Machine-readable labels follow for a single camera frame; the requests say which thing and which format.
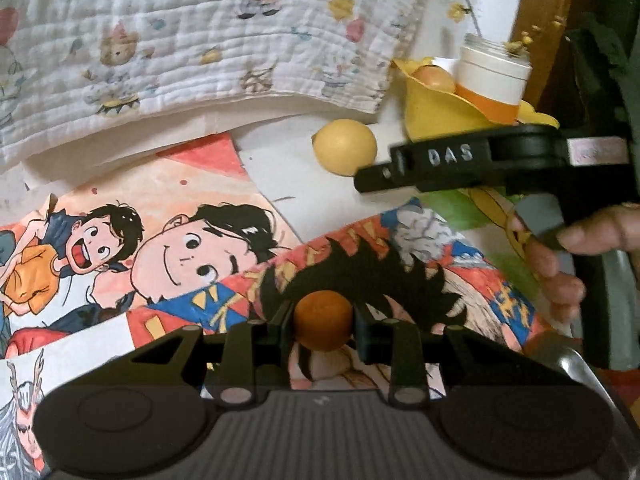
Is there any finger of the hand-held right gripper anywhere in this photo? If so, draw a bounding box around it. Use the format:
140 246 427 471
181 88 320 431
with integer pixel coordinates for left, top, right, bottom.
353 137 496 195

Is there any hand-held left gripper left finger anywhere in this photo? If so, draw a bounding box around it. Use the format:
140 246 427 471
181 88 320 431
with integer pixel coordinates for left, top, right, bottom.
131 302 297 407

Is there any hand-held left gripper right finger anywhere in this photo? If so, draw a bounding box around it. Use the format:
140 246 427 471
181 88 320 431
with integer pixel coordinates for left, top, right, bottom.
352 304 517 407

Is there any orange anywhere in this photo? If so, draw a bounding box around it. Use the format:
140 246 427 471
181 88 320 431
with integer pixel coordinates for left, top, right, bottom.
292 290 356 352

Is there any yellow plastic bowl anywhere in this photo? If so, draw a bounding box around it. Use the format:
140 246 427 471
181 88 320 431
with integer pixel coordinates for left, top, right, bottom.
392 56 560 142

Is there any yellow lemon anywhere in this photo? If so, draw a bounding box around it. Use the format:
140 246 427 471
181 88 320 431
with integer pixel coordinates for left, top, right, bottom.
311 119 378 177

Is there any person's right hand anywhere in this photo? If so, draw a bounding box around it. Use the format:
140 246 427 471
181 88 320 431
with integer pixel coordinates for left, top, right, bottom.
509 204 640 327

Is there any spiky black hair drawing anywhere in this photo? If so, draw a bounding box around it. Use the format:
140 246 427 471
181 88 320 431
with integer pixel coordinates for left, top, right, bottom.
127 209 557 392

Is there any white and orange cup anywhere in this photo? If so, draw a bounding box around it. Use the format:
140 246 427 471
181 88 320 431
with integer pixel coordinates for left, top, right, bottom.
456 47 532 125

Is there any egg in bowl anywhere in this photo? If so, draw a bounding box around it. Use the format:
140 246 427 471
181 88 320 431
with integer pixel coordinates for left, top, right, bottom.
417 65 457 94

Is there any dark green cloth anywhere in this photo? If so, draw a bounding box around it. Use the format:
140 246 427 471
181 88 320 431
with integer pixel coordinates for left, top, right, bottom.
562 14 640 132

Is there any glass jar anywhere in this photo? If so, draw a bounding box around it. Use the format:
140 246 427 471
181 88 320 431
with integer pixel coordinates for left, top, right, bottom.
462 33 532 64

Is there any cartoon boys drawing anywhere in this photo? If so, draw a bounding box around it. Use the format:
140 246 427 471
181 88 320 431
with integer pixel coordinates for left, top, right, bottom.
0 132 301 335

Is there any brown wooden board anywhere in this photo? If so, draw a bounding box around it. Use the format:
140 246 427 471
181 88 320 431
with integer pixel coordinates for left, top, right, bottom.
510 0 583 111

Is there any yellow flower branch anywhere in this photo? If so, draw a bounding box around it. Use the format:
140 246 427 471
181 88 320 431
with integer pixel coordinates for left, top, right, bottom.
431 0 565 57

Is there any shiny metal bar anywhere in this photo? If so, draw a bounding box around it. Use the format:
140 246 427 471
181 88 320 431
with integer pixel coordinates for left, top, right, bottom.
542 342 607 412

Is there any red cloth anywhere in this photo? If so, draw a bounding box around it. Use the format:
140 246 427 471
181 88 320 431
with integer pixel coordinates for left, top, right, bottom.
597 367 640 414

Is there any white-haired figure drawing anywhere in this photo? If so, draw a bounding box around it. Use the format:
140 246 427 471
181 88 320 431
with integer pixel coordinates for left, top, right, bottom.
0 310 211 480

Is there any printed quilted blanket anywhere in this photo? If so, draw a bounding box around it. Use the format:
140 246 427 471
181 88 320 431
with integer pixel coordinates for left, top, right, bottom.
0 0 432 162

